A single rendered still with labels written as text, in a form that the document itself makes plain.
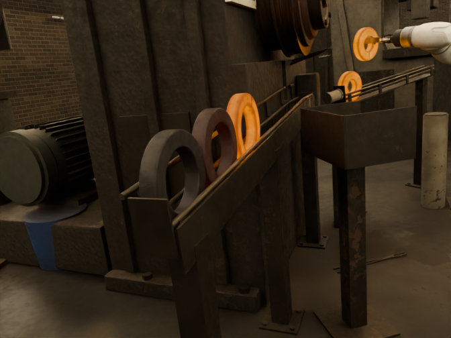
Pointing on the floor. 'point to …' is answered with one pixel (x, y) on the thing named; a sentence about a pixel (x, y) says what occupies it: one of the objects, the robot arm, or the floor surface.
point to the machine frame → (105, 195)
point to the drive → (52, 194)
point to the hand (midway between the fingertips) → (366, 40)
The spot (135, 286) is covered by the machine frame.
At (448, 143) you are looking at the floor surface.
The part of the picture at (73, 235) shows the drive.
